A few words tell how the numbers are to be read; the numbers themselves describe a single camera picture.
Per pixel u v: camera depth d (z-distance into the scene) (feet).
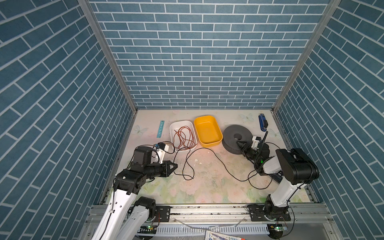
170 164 2.07
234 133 3.25
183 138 3.42
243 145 2.86
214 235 2.23
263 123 3.55
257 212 2.43
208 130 3.53
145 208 2.04
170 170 2.19
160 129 3.56
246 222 2.37
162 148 2.14
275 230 2.36
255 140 2.96
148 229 2.37
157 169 1.96
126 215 1.51
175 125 3.48
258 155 2.48
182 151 2.97
